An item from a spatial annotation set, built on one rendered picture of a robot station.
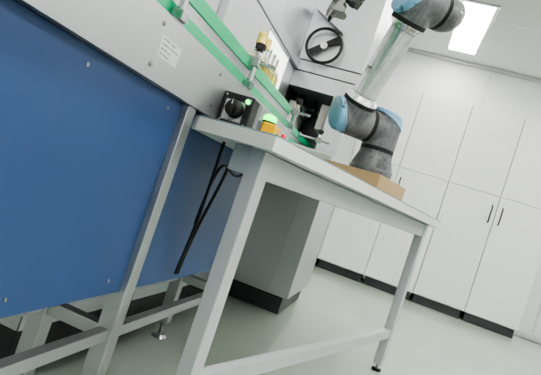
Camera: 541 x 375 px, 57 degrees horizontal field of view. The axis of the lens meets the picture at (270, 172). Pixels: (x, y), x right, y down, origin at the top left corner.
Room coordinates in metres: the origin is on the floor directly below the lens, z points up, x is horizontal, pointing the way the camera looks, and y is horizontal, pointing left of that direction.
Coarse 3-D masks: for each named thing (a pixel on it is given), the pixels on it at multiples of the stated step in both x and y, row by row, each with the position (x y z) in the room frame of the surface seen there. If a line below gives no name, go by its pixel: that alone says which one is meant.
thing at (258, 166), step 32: (256, 160) 1.10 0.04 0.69; (256, 192) 1.10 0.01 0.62; (320, 192) 1.37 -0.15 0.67; (352, 192) 1.54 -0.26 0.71; (416, 224) 2.21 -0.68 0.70; (224, 256) 1.10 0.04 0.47; (416, 256) 2.33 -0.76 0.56; (224, 288) 1.10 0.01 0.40; (192, 352) 1.09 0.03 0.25; (288, 352) 1.49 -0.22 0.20; (320, 352) 1.68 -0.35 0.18; (384, 352) 2.33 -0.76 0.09
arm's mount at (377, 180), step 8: (328, 160) 1.68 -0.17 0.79; (344, 168) 1.65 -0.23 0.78; (352, 168) 1.63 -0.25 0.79; (360, 176) 1.61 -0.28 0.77; (368, 176) 1.60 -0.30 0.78; (376, 176) 1.59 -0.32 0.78; (384, 176) 1.61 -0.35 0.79; (376, 184) 1.58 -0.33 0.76; (384, 184) 1.63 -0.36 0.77; (392, 184) 1.69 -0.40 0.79; (392, 192) 1.72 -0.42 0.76; (400, 192) 1.78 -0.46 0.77
